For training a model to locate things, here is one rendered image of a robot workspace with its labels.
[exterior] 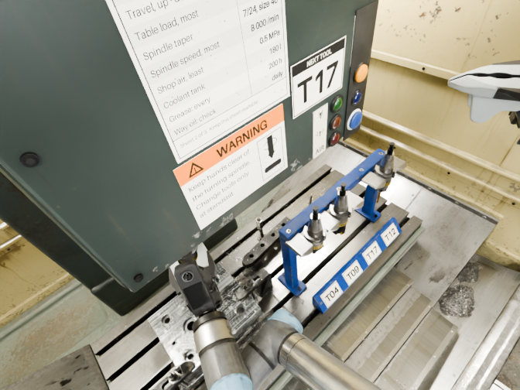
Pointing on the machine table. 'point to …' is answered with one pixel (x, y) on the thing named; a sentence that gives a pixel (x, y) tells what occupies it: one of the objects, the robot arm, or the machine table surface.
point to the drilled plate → (239, 323)
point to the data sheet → (206, 63)
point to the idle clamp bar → (263, 246)
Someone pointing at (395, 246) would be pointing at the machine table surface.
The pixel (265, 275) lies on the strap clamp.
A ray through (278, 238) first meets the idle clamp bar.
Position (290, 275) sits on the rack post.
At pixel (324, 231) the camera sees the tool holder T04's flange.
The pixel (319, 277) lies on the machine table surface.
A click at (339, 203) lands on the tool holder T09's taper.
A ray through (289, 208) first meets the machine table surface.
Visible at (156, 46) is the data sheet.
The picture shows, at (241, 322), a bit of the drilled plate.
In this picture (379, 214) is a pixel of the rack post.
